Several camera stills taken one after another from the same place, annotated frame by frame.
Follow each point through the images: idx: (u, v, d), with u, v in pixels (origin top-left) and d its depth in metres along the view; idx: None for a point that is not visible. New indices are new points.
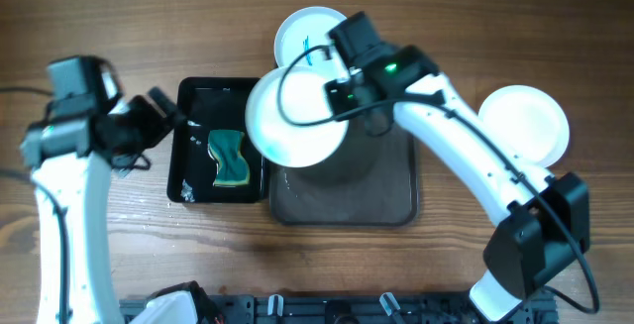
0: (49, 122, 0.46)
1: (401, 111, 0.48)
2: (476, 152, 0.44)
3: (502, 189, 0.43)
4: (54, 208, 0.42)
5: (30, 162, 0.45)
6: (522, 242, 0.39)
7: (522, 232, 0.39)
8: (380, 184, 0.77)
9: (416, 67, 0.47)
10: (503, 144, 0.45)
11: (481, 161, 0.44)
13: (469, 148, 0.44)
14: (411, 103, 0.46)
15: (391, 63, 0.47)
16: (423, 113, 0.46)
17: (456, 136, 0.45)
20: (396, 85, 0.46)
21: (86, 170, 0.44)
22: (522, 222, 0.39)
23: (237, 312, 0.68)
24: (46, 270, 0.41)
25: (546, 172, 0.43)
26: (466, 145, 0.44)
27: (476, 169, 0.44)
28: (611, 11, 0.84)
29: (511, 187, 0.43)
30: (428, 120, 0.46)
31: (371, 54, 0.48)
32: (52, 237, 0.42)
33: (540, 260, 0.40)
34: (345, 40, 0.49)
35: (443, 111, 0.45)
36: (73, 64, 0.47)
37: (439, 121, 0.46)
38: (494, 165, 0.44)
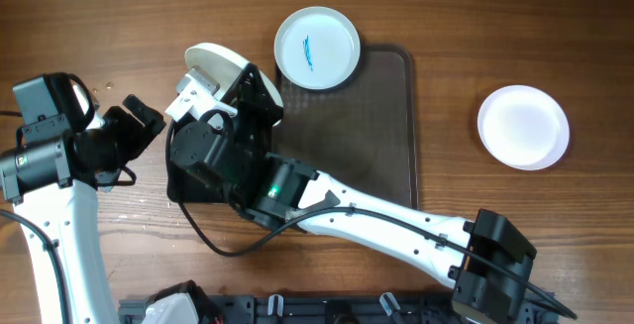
0: (23, 149, 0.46)
1: (307, 225, 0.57)
2: (387, 239, 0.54)
3: (434, 258, 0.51)
4: (45, 244, 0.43)
5: (9, 194, 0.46)
6: (478, 304, 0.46)
7: (475, 295, 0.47)
8: (380, 184, 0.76)
9: (296, 179, 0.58)
10: (410, 216, 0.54)
11: (398, 247, 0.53)
13: (380, 240, 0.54)
14: (315, 216, 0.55)
15: (271, 188, 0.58)
16: (328, 220, 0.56)
17: (365, 228, 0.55)
20: (285, 203, 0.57)
21: (71, 200, 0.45)
22: (469, 285, 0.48)
23: (238, 312, 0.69)
24: (48, 304, 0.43)
25: (462, 221, 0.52)
26: (373, 235, 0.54)
27: (401, 252, 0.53)
28: (613, 11, 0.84)
29: (441, 254, 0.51)
30: (335, 223, 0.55)
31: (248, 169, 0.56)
32: (46, 271, 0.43)
33: (503, 300, 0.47)
34: (215, 169, 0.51)
35: (346, 211, 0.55)
36: (37, 85, 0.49)
37: (350, 219, 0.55)
38: (412, 241, 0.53)
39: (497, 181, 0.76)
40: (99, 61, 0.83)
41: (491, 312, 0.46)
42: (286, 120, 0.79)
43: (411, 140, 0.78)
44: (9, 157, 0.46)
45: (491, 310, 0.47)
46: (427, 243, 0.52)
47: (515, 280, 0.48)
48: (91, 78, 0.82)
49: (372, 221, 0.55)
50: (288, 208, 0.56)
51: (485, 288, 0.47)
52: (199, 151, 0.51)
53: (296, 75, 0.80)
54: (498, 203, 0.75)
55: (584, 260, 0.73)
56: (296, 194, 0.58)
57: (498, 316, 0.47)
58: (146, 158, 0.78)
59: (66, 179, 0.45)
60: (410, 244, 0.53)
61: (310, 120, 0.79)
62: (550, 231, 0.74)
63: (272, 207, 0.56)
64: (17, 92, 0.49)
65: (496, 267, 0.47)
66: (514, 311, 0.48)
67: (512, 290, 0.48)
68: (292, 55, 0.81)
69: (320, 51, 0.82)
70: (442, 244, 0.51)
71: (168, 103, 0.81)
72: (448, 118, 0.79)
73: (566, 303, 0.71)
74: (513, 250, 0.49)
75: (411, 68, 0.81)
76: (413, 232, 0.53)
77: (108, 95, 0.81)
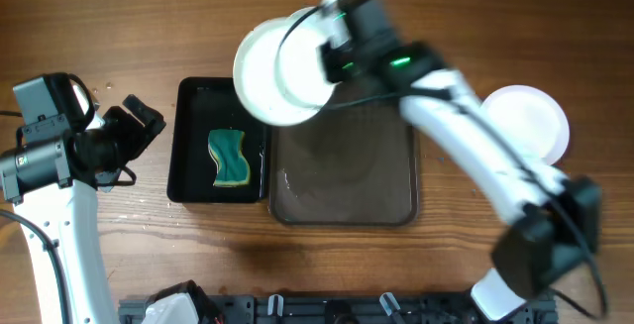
0: (23, 149, 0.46)
1: (412, 107, 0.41)
2: (491, 155, 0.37)
3: (515, 188, 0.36)
4: (45, 244, 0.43)
5: (10, 194, 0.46)
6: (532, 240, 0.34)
7: (528, 227, 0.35)
8: (380, 184, 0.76)
9: (425, 64, 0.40)
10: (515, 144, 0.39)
11: (485, 158, 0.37)
13: (475, 142, 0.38)
14: (424, 98, 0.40)
15: (401, 57, 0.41)
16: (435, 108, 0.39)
17: (468, 130, 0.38)
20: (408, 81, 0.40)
21: (71, 200, 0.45)
22: (531, 222, 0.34)
23: (237, 312, 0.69)
24: (48, 304, 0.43)
25: (562, 175, 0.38)
26: (472, 139, 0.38)
27: (485, 167, 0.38)
28: (613, 11, 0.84)
29: (524, 186, 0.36)
30: (438, 116, 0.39)
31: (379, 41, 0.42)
32: (45, 271, 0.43)
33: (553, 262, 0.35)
34: (352, 21, 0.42)
35: (453, 104, 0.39)
36: (37, 86, 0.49)
37: (453, 119, 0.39)
38: (506, 164, 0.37)
39: None
40: (99, 61, 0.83)
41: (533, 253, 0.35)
42: None
43: (411, 140, 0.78)
44: (9, 157, 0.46)
45: (518, 248, 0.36)
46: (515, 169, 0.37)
47: (571, 256, 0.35)
48: (91, 78, 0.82)
49: (475, 125, 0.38)
50: (408, 86, 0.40)
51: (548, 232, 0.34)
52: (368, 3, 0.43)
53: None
54: None
55: None
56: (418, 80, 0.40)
57: (516, 262, 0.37)
58: (146, 158, 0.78)
59: (66, 179, 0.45)
60: (500, 161, 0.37)
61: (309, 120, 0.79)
62: None
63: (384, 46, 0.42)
64: (17, 92, 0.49)
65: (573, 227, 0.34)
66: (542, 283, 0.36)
67: (562, 263, 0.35)
68: None
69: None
70: (531, 176, 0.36)
71: (168, 104, 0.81)
72: None
73: (566, 303, 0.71)
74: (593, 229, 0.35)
75: None
76: (508, 152, 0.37)
77: (108, 95, 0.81)
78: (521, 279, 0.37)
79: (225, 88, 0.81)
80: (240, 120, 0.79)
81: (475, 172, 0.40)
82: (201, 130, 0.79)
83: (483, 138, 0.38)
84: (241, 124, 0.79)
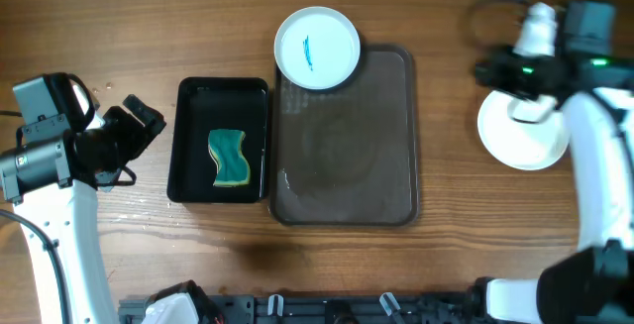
0: (23, 149, 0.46)
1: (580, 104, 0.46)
2: (615, 172, 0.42)
3: (615, 222, 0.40)
4: (45, 244, 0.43)
5: (9, 195, 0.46)
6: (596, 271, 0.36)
7: (604, 262, 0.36)
8: (381, 184, 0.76)
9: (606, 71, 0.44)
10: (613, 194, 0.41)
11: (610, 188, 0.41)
13: (613, 164, 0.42)
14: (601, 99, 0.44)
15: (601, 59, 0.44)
16: (597, 119, 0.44)
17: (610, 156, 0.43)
20: (590, 81, 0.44)
21: (71, 200, 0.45)
22: (612, 259, 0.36)
23: (238, 312, 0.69)
24: (47, 304, 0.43)
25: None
26: (613, 176, 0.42)
27: (607, 197, 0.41)
28: (613, 11, 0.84)
29: (627, 229, 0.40)
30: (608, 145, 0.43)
31: (587, 43, 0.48)
32: (45, 271, 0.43)
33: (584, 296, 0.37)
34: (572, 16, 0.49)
35: (616, 131, 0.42)
36: (37, 86, 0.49)
37: (605, 139, 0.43)
38: (628, 202, 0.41)
39: (498, 181, 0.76)
40: (99, 61, 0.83)
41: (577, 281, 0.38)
42: (287, 120, 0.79)
43: (411, 140, 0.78)
44: (9, 157, 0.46)
45: (580, 268, 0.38)
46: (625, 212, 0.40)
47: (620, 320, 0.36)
48: (91, 78, 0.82)
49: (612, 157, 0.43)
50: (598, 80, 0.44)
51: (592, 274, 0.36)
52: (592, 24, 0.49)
53: (295, 73, 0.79)
54: (498, 203, 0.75)
55: None
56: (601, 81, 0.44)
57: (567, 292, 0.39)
58: (146, 158, 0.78)
59: (66, 179, 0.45)
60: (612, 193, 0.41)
61: (309, 120, 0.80)
62: (550, 231, 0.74)
63: (584, 48, 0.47)
64: (17, 92, 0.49)
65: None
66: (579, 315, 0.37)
67: (608, 314, 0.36)
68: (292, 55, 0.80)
69: (320, 50, 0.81)
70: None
71: (168, 104, 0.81)
72: (448, 118, 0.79)
73: None
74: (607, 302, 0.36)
75: (411, 68, 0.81)
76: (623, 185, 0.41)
77: (108, 95, 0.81)
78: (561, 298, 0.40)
79: (224, 89, 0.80)
80: (240, 120, 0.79)
81: (591, 198, 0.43)
82: (201, 130, 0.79)
83: (625, 181, 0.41)
84: (241, 125, 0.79)
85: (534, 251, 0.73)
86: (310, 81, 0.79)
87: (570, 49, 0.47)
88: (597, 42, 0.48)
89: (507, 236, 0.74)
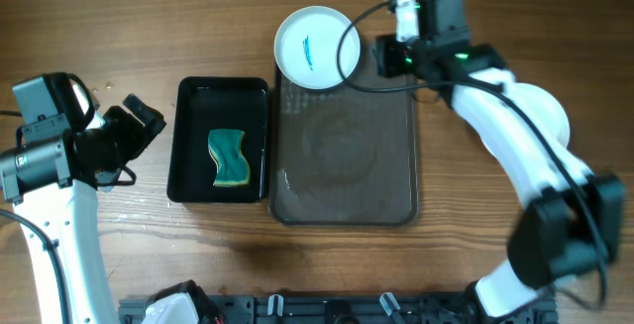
0: (23, 149, 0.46)
1: (464, 98, 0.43)
2: (515, 130, 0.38)
3: (538, 173, 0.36)
4: (45, 244, 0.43)
5: (9, 195, 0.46)
6: (548, 218, 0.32)
7: (545, 202, 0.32)
8: (380, 184, 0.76)
9: (484, 61, 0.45)
10: (519, 151, 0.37)
11: (520, 151, 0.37)
13: (511, 130, 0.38)
14: (474, 88, 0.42)
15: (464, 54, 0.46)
16: (480, 96, 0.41)
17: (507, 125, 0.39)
20: (463, 73, 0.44)
21: (71, 200, 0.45)
22: (552, 198, 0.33)
23: (238, 312, 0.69)
24: (47, 304, 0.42)
25: (547, 166, 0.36)
26: (514, 133, 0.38)
27: (518, 154, 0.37)
28: (613, 11, 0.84)
29: (552, 174, 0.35)
30: (494, 113, 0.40)
31: (452, 36, 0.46)
32: (45, 271, 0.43)
33: (551, 251, 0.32)
34: (429, 7, 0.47)
35: (501, 99, 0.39)
36: (37, 86, 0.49)
37: (495, 109, 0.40)
38: (535, 149, 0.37)
39: (498, 181, 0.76)
40: (99, 61, 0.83)
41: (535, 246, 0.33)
42: (286, 120, 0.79)
43: (411, 140, 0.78)
44: (9, 157, 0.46)
45: (526, 229, 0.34)
46: (544, 163, 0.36)
47: (593, 260, 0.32)
48: (91, 78, 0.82)
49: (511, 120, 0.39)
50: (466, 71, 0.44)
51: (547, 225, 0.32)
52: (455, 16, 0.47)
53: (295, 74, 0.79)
54: (498, 203, 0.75)
55: None
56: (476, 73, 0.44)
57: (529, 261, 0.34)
58: (146, 158, 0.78)
59: (66, 179, 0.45)
60: (522, 155, 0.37)
61: (309, 121, 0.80)
62: None
63: (451, 43, 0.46)
64: (16, 92, 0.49)
65: (589, 217, 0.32)
66: (551, 270, 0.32)
67: (575, 257, 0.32)
68: (292, 55, 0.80)
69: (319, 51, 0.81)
70: (558, 163, 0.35)
71: (168, 104, 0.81)
72: (448, 118, 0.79)
73: (567, 303, 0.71)
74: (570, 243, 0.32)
75: None
76: (531, 144, 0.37)
77: (108, 94, 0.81)
78: (532, 272, 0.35)
79: (224, 89, 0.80)
80: (240, 120, 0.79)
81: (512, 164, 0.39)
82: (202, 130, 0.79)
83: (526, 134, 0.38)
84: (241, 125, 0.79)
85: None
86: (308, 82, 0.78)
87: (438, 51, 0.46)
88: (462, 31, 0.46)
89: (507, 236, 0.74)
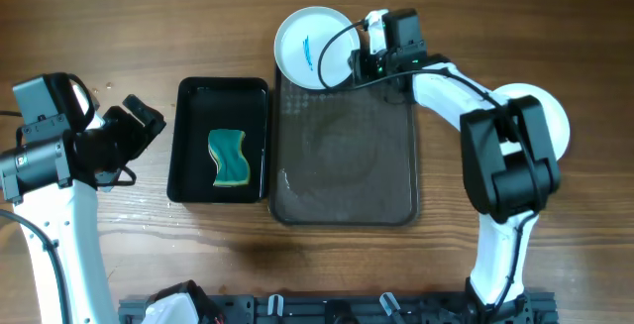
0: (23, 149, 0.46)
1: (418, 83, 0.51)
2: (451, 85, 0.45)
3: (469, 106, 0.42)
4: (45, 244, 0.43)
5: (9, 195, 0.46)
6: (477, 136, 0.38)
7: (478, 124, 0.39)
8: (380, 184, 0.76)
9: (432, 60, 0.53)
10: (454, 98, 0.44)
11: (455, 97, 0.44)
13: (449, 89, 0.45)
14: (422, 73, 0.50)
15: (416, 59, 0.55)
16: (428, 77, 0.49)
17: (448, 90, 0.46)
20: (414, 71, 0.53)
21: (71, 200, 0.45)
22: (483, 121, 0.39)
23: (237, 312, 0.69)
24: (47, 304, 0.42)
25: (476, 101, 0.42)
26: (449, 89, 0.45)
27: (453, 99, 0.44)
28: (612, 11, 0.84)
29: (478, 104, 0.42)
30: (437, 82, 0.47)
31: (411, 48, 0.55)
32: (45, 270, 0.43)
33: (487, 164, 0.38)
34: (392, 25, 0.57)
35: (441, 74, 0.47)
36: (37, 86, 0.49)
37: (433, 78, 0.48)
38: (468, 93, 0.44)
39: None
40: (99, 61, 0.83)
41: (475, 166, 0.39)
42: (286, 120, 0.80)
43: (411, 140, 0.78)
44: (9, 157, 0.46)
45: (468, 154, 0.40)
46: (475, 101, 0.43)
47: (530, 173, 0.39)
48: (91, 78, 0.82)
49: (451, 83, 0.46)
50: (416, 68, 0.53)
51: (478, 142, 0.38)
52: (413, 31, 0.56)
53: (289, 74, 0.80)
54: None
55: (583, 260, 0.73)
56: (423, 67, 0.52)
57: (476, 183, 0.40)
58: (146, 158, 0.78)
59: (66, 180, 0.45)
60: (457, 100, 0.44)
61: (309, 120, 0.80)
62: (549, 231, 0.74)
63: (410, 54, 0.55)
64: (16, 92, 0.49)
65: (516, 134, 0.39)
66: (496, 185, 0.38)
67: (513, 173, 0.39)
68: (292, 54, 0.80)
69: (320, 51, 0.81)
70: (485, 96, 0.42)
71: (168, 104, 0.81)
72: None
73: (567, 303, 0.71)
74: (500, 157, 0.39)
75: None
76: (464, 93, 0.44)
77: (108, 95, 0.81)
78: (480, 195, 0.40)
79: (224, 89, 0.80)
80: (240, 120, 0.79)
81: (450, 114, 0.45)
82: (202, 130, 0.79)
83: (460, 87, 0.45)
84: (241, 125, 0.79)
85: (535, 251, 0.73)
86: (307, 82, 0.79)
87: (397, 58, 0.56)
88: (419, 45, 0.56)
89: None
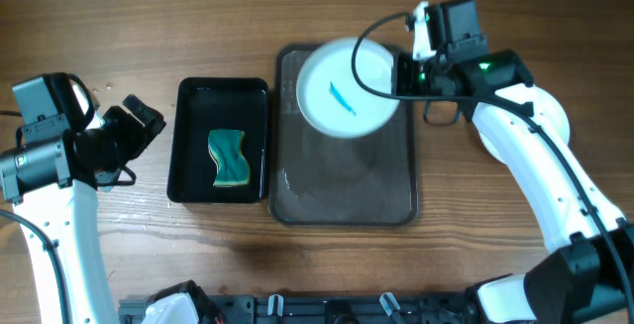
0: (23, 149, 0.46)
1: (483, 112, 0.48)
2: (546, 167, 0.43)
3: (568, 217, 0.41)
4: (45, 244, 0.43)
5: (9, 195, 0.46)
6: (577, 273, 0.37)
7: (575, 264, 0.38)
8: (380, 184, 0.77)
9: (506, 71, 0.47)
10: (548, 184, 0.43)
11: (551, 186, 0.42)
13: (541, 162, 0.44)
14: (496, 108, 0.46)
15: (483, 62, 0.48)
16: (507, 121, 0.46)
17: (538, 158, 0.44)
20: (485, 87, 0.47)
21: (71, 200, 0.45)
22: (581, 253, 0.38)
23: (238, 312, 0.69)
24: (47, 304, 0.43)
25: (579, 204, 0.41)
26: (538, 162, 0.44)
27: (546, 190, 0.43)
28: (612, 10, 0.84)
29: (581, 219, 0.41)
30: (511, 129, 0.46)
31: (468, 43, 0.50)
32: (45, 270, 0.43)
33: (575, 300, 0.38)
34: (441, 20, 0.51)
35: (530, 125, 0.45)
36: (37, 86, 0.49)
37: (522, 135, 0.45)
38: (568, 190, 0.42)
39: (497, 181, 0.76)
40: (98, 61, 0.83)
41: (555, 286, 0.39)
42: (286, 121, 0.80)
43: (411, 140, 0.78)
44: (10, 157, 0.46)
45: (554, 277, 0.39)
46: (576, 201, 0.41)
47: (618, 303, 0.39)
48: (91, 78, 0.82)
49: (541, 152, 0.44)
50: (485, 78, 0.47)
51: (577, 279, 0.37)
52: (469, 27, 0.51)
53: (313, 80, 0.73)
54: (499, 203, 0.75)
55: None
56: (500, 82, 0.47)
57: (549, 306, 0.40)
58: (146, 158, 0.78)
59: (65, 179, 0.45)
60: (555, 188, 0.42)
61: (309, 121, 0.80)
62: None
63: (468, 50, 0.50)
64: (16, 92, 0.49)
65: (625, 280, 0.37)
66: (573, 318, 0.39)
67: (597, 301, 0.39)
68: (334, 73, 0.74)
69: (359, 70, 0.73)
70: (590, 212, 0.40)
71: (168, 104, 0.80)
72: (448, 118, 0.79)
73: None
74: (588, 291, 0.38)
75: None
76: (562, 179, 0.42)
77: (108, 95, 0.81)
78: (547, 308, 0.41)
79: (224, 89, 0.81)
80: (240, 120, 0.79)
81: (534, 192, 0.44)
82: (202, 130, 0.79)
83: (552, 163, 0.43)
84: (241, 126, 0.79)
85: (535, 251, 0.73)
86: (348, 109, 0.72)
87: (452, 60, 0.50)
88: (476, 39, 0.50)
89: (507, 236, 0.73)
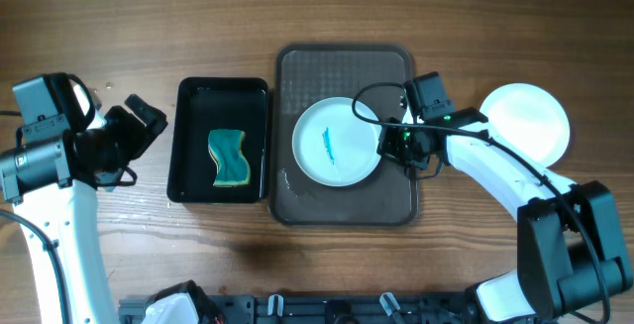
0: (23, 149, 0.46)
1: (449, 145, 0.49)
2: (503, 164, 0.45)
3: (527, 194, 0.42)
4: (45, 244, 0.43)
5: (9, 195, 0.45)
6: (537, 225, 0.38)
7: (538, 216, 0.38)
8: (380, 184, 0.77)
9: (467, 119, 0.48)
10: (505, 176, 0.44)
11: (508, 176, 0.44)
13: (497, 162, 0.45)
14: (455, 135, 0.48)
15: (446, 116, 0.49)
16: (467, 142, 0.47)
17: (494, 159, 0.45)
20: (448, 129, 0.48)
21: (71, 200, 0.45)
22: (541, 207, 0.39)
23: (238, 312, 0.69)
24: (47, 305, 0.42)
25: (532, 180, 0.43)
26: (495, 162, 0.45)
27: (506, 179, 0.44)
28: (612, 10, 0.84)
29: (536, 189, 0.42)
30: (472, 149, 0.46)
31: (437, 109, 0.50)
32: (45, 270, 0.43)
33: (550, 258, 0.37)
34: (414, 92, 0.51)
35: (484, 141, 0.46)
36: (37, 86, 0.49)
37: (481, 150, 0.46)
38: (522, 174, 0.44)
39: None
40: (98, 61, 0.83)
41: (530, 256, 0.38)
42: (285, 121, 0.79)
43: None
44: (9, 157, 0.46)
45: (526, 247, 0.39)
46: (530, 180, 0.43)
47: (597, 274, 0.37)
48: (91, 78, 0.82)
49: (496, 152, 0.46)
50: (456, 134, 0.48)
51: (540, 231, 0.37)
52: (437, 94, 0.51)
53: (307, 139, 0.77)
54: (499, 203, 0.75)
55: None
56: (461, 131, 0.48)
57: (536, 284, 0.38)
58: (146, 159, 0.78)
59: (66, 179, 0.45)
60: (512, 176, 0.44)
61: None
62: None
63: (439, 114, 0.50)
64: (16, 93, 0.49)
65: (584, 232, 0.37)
66: (562, 293, 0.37)
67: (579, 273, 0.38)
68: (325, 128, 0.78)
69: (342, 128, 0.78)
70: (544, 182, 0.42)
71: (168, 104, 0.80)
72: None
73: None
74: (563, 249, 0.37)
75: (412, 69, 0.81)
76: (516, 168, 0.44)
77: (108, 95, 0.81)
78: (538, 293, 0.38)
79: (224, 90, 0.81)
80: (240, 121, 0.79)
81: (501, 192, 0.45)
82: (202, 130, 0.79)
83: (504, 158, 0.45)
84: (241, 126, 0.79)
85: None
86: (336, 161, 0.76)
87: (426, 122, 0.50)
88: (446, 104, 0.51)
89: (507, 236, 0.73)
